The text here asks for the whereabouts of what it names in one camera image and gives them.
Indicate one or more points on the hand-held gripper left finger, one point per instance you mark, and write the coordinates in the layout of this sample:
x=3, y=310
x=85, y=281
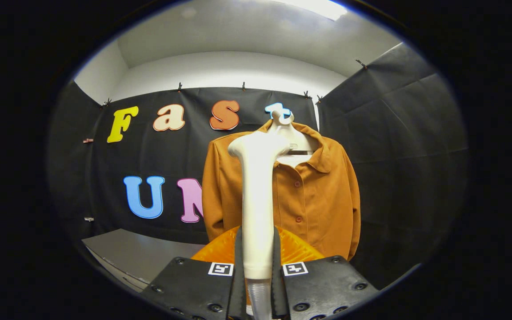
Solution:
x=194, y=284

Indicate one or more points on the white garment hanger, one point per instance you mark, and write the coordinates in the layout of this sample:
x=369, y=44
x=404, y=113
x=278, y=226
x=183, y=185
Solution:
x=292, y=137

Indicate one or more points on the row of black clips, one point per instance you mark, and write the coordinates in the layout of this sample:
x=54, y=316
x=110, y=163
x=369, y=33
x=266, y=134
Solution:
x=179, y=87

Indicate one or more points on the grey cabinet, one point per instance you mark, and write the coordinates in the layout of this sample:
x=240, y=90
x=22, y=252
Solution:
x=140, y=253

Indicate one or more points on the long ceiling light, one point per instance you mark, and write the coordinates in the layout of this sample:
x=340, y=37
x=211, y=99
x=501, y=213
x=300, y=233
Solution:
x=318, y=6

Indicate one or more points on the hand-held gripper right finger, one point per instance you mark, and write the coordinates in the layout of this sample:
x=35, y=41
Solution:
x=327, y=284

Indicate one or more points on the orange button-up shirt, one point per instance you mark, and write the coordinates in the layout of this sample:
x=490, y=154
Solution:
x=318, y=200

